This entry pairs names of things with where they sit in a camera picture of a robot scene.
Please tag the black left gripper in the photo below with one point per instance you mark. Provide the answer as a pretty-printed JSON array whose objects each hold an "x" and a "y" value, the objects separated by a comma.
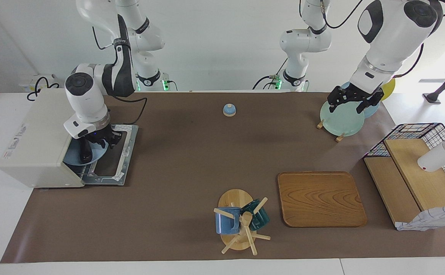
[{"x": 355, "y": 95}]

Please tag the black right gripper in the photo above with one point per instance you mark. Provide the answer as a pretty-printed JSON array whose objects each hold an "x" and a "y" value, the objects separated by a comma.
[{"x": 106, "y": 136}]

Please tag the toaster oven glass door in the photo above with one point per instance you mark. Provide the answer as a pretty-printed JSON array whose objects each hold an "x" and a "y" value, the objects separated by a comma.
[{"x": 125, "y": 160}]

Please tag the dark purple eggplant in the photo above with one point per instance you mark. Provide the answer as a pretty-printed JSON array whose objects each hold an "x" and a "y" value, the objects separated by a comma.
[{"x": 86, "y": 151}]

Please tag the light blue round plate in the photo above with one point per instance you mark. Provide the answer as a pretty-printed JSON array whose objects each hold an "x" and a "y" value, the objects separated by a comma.
[{"x": 73, "y": 156}]

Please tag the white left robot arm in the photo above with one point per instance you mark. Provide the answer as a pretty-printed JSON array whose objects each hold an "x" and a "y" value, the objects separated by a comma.
[{"x": 390, "y": 34}]

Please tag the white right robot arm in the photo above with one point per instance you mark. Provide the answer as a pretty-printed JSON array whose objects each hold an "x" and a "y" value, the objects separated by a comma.
[{"x": 88, "y": 99}]

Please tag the cream toaster oven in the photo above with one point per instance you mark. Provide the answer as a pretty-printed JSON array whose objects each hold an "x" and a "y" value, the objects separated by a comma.
[{"x": 39, "y": 145}]

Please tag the mint green plate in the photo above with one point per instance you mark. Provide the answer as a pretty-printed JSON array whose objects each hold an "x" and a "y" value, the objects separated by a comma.
[{"x": 343, "y": 120}]

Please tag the pale blue racked plate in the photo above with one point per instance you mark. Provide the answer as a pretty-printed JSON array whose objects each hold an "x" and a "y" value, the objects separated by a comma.
[{"x": 373, "y": 110}]

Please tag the wooden plate rack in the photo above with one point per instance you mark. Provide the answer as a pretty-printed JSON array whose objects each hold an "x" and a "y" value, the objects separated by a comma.
[{"x": 320, "y": 124}]

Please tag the yellow plate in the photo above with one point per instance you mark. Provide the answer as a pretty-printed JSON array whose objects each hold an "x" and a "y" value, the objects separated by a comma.
[{"x": 388, "y": 88}]

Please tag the black stand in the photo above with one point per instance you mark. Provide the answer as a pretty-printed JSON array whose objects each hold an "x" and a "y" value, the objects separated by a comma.
[{"x": 432, "y": 97}]

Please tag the brown table mat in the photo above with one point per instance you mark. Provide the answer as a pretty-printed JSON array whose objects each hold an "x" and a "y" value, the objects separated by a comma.
[{"x": 192, "y": 164}]

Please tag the wooden serving tray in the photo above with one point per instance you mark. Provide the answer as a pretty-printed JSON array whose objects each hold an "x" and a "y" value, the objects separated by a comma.
[{"x": 320, "y": 198}]

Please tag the white power strip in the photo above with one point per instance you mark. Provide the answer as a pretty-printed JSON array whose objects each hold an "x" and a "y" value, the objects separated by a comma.
[{"x": 31, "y": 81}]

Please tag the white cup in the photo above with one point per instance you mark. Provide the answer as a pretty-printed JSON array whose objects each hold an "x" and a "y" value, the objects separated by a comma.
[{"x": 436, "y": 158}]

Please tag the wooden stepped shelf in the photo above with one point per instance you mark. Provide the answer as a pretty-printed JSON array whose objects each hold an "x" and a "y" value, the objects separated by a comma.
[{"x": 429, "y": 187}]

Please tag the blue call bell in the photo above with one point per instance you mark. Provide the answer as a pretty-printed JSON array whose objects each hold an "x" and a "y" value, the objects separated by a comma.
[{"x": 229, "y": 110}]

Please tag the wooden mug tree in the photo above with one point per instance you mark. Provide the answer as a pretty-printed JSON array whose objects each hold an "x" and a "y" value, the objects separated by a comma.
[{"x": 236, "y": 198}]

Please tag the white patterned cloth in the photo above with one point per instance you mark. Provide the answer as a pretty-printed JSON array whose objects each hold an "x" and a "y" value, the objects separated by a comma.
[{"x": 429, "y": 220}]

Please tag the blue mug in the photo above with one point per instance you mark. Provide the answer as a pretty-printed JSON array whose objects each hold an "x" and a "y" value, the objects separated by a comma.
[{"x": 226, "y": 223}]

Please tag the dark green mug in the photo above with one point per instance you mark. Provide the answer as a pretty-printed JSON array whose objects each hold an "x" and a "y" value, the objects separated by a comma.
[{"x": 260, "y": 219}]

